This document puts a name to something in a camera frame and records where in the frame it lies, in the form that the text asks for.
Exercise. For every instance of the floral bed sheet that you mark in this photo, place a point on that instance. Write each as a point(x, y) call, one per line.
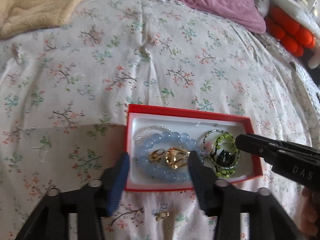
point(65, 92)

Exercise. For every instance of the person's right hand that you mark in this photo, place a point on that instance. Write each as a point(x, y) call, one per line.
point(308, 215)

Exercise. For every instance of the small gold earring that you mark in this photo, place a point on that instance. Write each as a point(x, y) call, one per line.
point(162, 215)

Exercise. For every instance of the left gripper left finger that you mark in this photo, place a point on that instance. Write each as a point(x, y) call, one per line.
point(114, 181)

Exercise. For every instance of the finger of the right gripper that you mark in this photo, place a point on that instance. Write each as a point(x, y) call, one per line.
point(257, 145)

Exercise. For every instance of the orange plush toy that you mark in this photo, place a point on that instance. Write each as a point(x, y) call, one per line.
point(292, 35)

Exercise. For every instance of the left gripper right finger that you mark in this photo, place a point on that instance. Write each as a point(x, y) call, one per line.
point(210, 196)

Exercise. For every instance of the black bead hair clip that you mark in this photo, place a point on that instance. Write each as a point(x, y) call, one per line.
point(225, 158)

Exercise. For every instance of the red jewelry box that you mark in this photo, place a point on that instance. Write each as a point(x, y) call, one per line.
point(143, 121)

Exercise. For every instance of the beige fleece blanket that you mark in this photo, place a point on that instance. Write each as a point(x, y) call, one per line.
point(20, 16)

